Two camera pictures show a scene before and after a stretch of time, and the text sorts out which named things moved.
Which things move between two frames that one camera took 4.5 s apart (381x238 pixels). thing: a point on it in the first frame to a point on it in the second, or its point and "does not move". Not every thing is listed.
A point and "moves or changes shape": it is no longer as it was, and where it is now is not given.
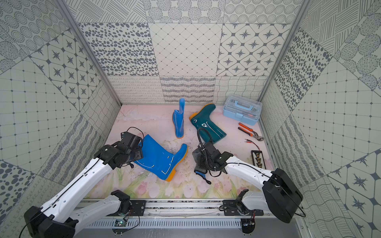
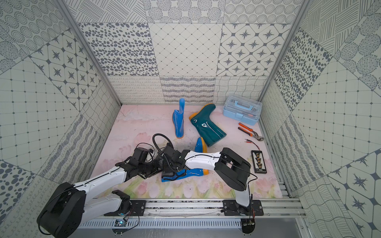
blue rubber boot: x=158 y=161 moves or changes shape
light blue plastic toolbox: x=245 y=110 does not move
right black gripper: x=212 y=169 to x=165 y=168
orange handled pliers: x=254 y=134 does not move
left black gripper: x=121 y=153 to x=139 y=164
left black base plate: x=139 y=206 does not move
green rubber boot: x=201 y=120 does not move
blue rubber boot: x=178 y=118 does not move
